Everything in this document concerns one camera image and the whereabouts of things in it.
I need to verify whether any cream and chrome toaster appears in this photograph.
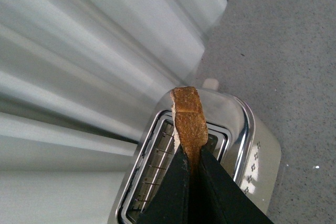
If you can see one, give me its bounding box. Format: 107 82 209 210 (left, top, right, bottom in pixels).
108 79 281 223

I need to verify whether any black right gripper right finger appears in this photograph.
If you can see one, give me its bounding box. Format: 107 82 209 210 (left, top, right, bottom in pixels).
201 148 272 223

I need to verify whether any brown bread slice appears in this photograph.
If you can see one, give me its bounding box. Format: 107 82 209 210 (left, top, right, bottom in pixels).
170 87 208 174

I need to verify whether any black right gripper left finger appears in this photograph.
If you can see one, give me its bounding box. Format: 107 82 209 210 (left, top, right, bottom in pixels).
137 146 190 224

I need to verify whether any grey curtain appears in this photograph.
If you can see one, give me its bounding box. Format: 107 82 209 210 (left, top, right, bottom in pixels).
1 0 228 223

